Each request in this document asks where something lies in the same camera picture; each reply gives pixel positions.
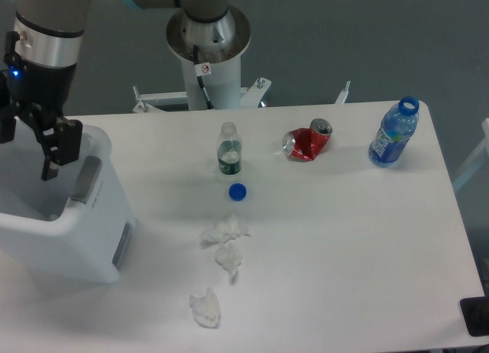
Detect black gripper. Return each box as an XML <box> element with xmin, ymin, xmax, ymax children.
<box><xmin>1</xmin><ymin>30</ymin><xmax>83</xmax><ymax>181</ymax></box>

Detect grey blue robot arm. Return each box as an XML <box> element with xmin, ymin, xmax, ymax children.
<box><xmin>1</xmin><ymin>0</ymin><xmax>92</xmax><ymax>181</ymax></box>

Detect white trash bin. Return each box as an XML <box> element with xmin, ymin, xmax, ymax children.
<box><xmin>1</xmin><ymin>121</ymin><xmax>135</xmax><ymax>283</ymax></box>

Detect upper crumpled white paper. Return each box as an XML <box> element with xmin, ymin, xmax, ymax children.
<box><xmin>199</xmin><ymin>214</ymin><xmax>250</xmax><ymax>246</ymax></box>

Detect crumpled white paper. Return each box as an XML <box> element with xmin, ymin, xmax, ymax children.
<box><xmin>189</xmin><ymin>287</ymin><xmax>221</xmax><ymax>329</ymax></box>
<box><xmin>199</xmin><ymin>214</ymin><xmax>250</xmax><ymax>246</ymax></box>
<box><xmin>215</xmin><ymin>242</ymin><xmax>243</xmax><ymax>279</ymax></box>

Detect middle crumpled white paper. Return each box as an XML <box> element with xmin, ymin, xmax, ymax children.
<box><xmin>215</xmin><ymin>242</ymin><xmax>243</xmax><ymax>279</ymax></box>

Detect lower crumpled white paper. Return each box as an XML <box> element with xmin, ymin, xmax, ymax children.
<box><xmin>189</xmin><ymin>287</ymin><xmax>221</xmax><ymax>329</ymax></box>

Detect clear green-label plastic bottle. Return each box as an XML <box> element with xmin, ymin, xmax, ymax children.
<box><xmin>217</xmin><ymin>121</ymin><xmax>241</xmax><ymax>175</ymax></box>

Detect blue bottle cap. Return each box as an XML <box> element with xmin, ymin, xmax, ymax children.
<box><xmin>228</xmin><ymin>183</ymin><xmax>248</xmax><ymax>202</ymax></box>

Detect crushed red soda can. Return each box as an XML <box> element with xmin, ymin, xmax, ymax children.
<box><xmin>283</xmin><ymin>118</ymin><xmax>333</xmax><ymax>161</ymax></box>

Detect blue plastic bottle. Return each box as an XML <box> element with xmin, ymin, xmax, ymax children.
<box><xmin>368</xmin><ymin>96</ymin><xmax>419</xmax><ymax>167</ymax></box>

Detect black device at edge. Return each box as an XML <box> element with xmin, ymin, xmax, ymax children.
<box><xmin>460</xmin><ymin>296</ymin><xmax>488</xmax><ymax>337</ymax></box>

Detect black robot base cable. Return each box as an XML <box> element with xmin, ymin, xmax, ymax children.
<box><xmin>192</xmin><ymin>44</ymin><xmax>215</xmax><ymax>110</ymax></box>

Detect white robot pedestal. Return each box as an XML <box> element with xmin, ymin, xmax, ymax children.
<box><xmin>131</xmin><ymin>5</ymin><xmax>352</xmax><ymax>113</ymax></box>

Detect white frame at right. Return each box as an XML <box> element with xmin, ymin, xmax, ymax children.
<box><xmin>452</xmin><ymin>118</ymin><xmax>488</xmax><ymax>193</ymax></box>

